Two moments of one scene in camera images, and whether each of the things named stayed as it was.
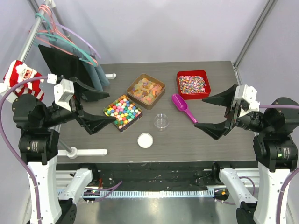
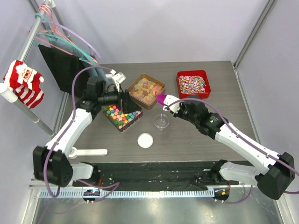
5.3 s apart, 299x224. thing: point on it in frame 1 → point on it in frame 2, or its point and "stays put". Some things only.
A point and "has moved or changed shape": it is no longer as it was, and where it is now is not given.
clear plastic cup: [161, 122] stays put
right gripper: [226, 98] → [178, 113]
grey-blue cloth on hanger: [88, 59] stays put
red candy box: [193, 84] stays put
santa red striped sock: [17, 72] stays put
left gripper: [92, 122] → [128, 105]
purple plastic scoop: [182, 105] has moved or changed shape
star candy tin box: [126, 112] stays put
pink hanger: [34, 33] stays put
